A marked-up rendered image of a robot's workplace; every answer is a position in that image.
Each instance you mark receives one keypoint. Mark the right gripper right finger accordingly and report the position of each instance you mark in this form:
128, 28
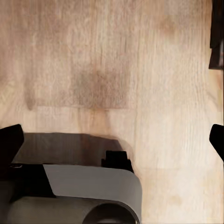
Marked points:
217, 139

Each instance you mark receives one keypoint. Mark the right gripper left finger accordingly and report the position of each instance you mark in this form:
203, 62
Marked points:
11, 140

